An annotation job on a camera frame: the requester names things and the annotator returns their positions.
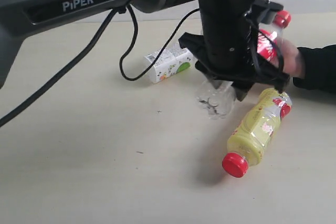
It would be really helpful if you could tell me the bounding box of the clear bottle white fruit label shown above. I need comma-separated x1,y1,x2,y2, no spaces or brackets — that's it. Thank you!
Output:
146,42,196,83

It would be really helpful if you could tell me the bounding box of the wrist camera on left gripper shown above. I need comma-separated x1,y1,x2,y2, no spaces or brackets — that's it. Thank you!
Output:
245,0,284,25

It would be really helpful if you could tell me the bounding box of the black sleeved forearm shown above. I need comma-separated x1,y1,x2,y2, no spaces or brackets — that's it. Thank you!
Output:
293,45,335,94

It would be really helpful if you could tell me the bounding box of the person's open hand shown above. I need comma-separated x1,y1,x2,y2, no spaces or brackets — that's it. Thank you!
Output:
280,39,306,79

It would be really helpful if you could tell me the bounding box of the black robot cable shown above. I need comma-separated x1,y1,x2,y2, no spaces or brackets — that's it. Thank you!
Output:
0,5,203,127

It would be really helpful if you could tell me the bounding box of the clear cola bottle red label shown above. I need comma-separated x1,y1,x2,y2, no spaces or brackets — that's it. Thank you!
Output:
196,10,291,119

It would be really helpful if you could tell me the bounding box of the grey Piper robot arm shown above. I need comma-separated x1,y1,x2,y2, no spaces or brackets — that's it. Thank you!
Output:
1,0,289,99

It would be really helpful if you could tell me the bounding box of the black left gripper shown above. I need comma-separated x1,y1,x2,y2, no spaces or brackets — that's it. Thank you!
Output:
178,0,290,101

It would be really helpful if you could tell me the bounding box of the yellow juice bottle red cap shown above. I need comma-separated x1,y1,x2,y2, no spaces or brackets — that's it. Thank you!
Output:
222,88,292,178

